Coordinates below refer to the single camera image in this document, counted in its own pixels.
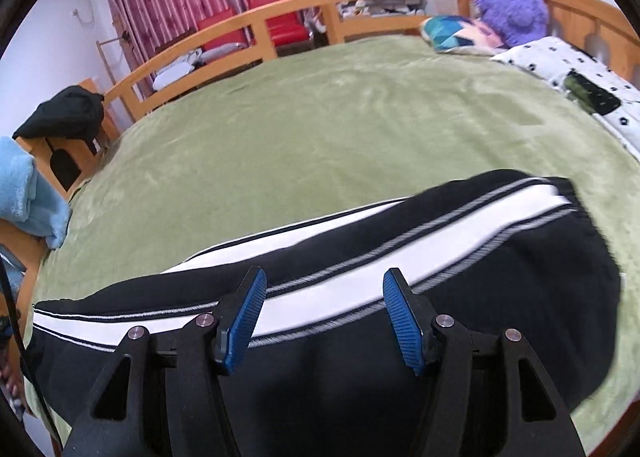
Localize black sweatpants with white stripe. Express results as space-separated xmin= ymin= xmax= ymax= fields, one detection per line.
xmin=26 ymin=170 xmax=620 ymax=456

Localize light blue fleece towel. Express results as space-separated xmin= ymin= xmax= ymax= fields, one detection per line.
xmin=1 ymin=136 xmax=72 ymax=250

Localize green fleece bed blanket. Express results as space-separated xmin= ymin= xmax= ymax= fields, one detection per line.
xmin=32 ymin=35 xmax=639 ymax=451

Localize dark phone on pillow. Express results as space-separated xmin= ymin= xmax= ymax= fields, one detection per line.
xmin=563 ymin=70 xmax=622 ymax=116

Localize white dotted pillow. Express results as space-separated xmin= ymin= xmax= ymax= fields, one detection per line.
xmin=491 ymin=36 xmax=639 ymax=158

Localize colourful geometric pillow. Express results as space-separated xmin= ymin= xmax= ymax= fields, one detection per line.
xmin=420 ymin=15 xmax=506 ymax=56

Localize left red chair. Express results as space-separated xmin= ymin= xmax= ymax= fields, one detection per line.
xmin=195 ymin=6 xmax=252 ymax=52

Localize red chair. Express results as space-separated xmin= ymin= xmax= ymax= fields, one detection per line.
xmin=195 ymin=6 xmax=252 ymax=52
xmin=247 ymin=0 xmax=311 ymax=47

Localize right red chair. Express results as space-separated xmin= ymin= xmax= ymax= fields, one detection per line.
xmin=247 ymin=0 xmax=311 ymax=47

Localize purple plush toy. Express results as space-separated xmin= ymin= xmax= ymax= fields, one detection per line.
xmin=474 ymin=0 xmax=549 ymax=47

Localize cluttered desk with items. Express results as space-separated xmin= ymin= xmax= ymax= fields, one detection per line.
xmin=336 ymin=0 xmax=428 ymax=19

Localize black jacket on bed rail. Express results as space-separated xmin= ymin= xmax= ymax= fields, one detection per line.
xmin=12 ymin=85 xmax=104 ymax=142

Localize wooden bed frame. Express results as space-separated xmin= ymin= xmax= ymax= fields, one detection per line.
xmin=0 ymin=0 xmax=640 ymax=457

